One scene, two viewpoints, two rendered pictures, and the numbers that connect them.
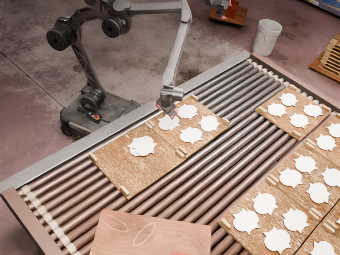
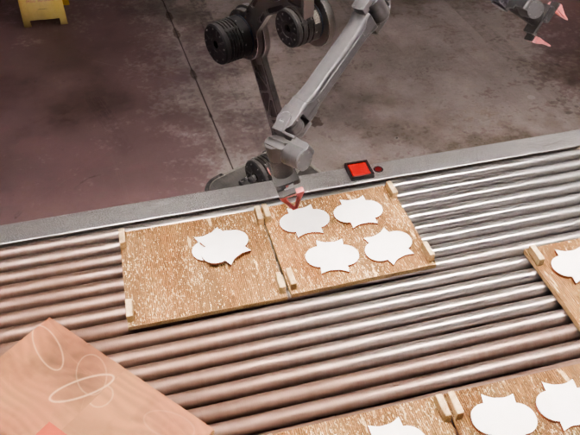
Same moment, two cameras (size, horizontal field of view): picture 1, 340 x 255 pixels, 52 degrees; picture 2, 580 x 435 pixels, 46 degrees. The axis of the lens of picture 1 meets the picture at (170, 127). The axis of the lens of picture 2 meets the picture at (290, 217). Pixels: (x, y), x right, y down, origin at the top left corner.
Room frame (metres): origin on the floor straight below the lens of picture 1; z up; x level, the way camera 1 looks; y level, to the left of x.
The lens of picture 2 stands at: (0.31, -0.82, 2.29)
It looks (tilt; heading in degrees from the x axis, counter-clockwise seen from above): 43 degrees down; 37
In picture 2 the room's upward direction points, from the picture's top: straight up
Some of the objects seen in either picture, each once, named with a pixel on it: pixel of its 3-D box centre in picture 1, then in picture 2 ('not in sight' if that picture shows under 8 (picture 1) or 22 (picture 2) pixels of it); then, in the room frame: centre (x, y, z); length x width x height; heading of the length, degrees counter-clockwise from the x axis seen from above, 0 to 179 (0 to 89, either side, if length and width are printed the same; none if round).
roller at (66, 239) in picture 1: (201, 144); (349, 283); (1.40, -0.20, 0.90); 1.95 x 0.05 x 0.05; 141
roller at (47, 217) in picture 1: (183, 130); (332, 245); (1.50, -0.09, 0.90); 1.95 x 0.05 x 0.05; 141
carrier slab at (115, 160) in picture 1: (137, 158); (199, 265); (1.19, 0.15, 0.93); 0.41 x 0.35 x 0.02; 141
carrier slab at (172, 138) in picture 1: (188, 124); (344, 236); (1.52, -0.11, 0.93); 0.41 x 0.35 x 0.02; 142
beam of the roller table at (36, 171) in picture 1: (154, 107); (306, 190); (1.67, 0.12, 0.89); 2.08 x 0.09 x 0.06; 141
